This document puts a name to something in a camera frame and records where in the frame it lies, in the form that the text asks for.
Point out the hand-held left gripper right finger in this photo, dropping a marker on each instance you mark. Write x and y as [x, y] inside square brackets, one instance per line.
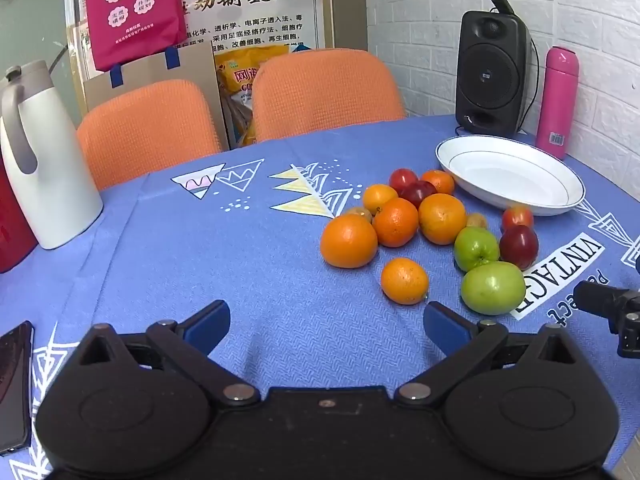
[447, 327]

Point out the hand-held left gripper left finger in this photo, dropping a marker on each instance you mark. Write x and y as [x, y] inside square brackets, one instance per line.
[207, 325]

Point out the green apple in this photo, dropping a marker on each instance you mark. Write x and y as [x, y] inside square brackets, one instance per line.
[475, 249]
[492, 288]

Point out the brown kiwi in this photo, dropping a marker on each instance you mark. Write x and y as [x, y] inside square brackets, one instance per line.
[358, 212]
[476, 220]

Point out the red yellow plum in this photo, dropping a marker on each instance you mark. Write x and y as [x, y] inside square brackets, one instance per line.
[517, 216]

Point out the white plate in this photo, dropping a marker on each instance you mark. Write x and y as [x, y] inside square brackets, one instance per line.
[515, 180]

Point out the blue printed tablecloth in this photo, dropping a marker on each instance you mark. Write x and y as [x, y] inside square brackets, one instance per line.
[200, 270]

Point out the pink bottle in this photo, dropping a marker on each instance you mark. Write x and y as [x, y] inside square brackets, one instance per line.
[557, 105]

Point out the black smartphone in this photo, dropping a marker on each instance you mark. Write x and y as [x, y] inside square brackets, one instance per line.
[12, 385]

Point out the orange chair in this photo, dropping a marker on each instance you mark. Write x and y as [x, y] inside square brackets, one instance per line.
[325, 92]
[145, 130]

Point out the white thermos jug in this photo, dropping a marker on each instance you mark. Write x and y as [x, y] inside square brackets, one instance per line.
[55, 185]

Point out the dark red box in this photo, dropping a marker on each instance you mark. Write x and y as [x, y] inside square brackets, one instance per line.
[12, 232]

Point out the black speaker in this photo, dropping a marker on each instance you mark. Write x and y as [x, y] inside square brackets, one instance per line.
[492, 72]

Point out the yellow snack bag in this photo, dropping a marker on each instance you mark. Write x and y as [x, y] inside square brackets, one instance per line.
[239, 75]

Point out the brown cardboard board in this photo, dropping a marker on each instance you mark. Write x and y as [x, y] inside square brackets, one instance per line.
[145, 71]

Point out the black microphone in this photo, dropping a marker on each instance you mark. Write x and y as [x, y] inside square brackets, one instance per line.
[501, 4]

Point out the magenta cloth bag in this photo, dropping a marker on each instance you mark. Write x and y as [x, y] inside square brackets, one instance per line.
[132, 15]

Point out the wall poster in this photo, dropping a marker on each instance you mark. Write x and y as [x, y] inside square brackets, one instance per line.
[260, 15]

